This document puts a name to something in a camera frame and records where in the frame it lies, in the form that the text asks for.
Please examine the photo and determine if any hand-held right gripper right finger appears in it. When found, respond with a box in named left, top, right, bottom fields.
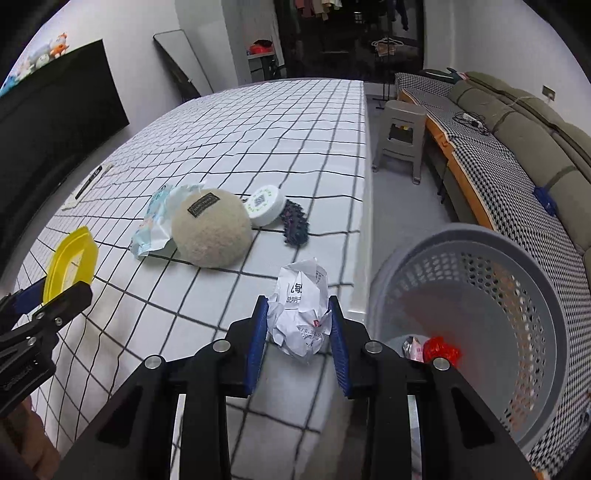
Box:
left=328, top=295, right=532, bottom=480

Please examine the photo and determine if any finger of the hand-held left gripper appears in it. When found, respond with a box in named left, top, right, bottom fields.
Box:
left=0, top=276, right=49, bottom=324
left=31, top=281, right=93, bottom=329

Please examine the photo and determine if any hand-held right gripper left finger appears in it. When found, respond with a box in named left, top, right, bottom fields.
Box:
left=59, top=295, right=269, bottom=480

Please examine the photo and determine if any yellow plastic dish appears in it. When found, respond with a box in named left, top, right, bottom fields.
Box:
left=42, top=226, right=99, bottom=305

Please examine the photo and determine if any pink snack packet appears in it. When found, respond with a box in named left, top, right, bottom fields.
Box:
left=402, top=336, right=426, bottom=363

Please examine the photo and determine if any red plastic bag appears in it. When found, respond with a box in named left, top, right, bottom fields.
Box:
left=422, top=336, right=461, bottom=367

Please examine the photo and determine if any grey plastic laundry basket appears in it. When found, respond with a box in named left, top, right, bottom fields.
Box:
left=367, top=224, right=581, bottom=457

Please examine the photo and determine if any person's left forearm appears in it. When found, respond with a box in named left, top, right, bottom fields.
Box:
left=0, top=397, right=63, bottom=480

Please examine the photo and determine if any blue and white packet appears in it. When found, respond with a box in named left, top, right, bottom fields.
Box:
left=130, top=183, right=204, bottom=258

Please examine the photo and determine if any black marker pen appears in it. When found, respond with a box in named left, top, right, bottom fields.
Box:
left=75, top=167, right=102, bottom=200

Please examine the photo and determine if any beige fuzzy ball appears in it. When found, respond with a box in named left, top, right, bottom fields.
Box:
left=171, top=188, right=253, bottom=268

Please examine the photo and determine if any dark purple spiky toy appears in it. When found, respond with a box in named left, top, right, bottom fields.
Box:
left=280, top=199, right=311, bottom=246

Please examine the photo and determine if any white round jar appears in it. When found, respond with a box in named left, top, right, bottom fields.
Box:
left=244, top=185, right=286, bottom=227

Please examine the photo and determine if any black television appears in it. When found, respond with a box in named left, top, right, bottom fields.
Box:
left=0, top=39, right=130, bottom=273

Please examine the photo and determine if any grey plastic stool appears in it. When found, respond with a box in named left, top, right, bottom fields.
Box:
left=372, top=99, right=428, bottom=185

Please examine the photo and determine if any white grid tablecloth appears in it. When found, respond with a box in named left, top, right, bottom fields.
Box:
left=16, top=78, right=370, bottom=480

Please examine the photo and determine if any orange and white plush toy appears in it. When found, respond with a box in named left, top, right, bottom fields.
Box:
left=48, top=32, right=70, bottom=58

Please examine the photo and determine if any small blue object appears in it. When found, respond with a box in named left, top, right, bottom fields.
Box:
left=533, top=185, right=559, bottom=215

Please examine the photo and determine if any leaning floor mirror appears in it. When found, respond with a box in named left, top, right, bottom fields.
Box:
left=153, top=29, right=215, bottom=104

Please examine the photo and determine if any grey shelf unit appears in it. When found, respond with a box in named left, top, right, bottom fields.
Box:
left=247, top=52, right=282, bottom=86

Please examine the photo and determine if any olive green sofa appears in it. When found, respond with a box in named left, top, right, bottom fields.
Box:
left=448, top=71, right=591, bottom=324

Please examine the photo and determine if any dark cloth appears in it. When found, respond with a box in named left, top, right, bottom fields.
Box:
left=422, top=67, right=467, bottom=84

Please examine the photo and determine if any black open wardrobe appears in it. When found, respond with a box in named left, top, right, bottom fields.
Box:
left=272, top=0, right=424, bottom=86

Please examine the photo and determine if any pink clothes hanger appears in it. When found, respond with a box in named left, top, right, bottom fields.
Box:
left=372, top=38, right=404, bottom=57

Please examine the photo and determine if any row of hanging clothes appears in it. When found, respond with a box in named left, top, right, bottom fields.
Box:
left=293, top=0, right=411, bottom=31

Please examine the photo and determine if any orange wooden sofa frame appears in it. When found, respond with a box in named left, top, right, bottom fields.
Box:
left=399, top=88, right=495, bottom=232

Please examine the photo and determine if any black cable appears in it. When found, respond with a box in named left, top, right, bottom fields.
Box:
left=452, top=112, right=490, bottom=134

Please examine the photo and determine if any white cable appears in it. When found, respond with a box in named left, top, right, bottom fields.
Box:
left=501, top=90, right=550, bottom=121

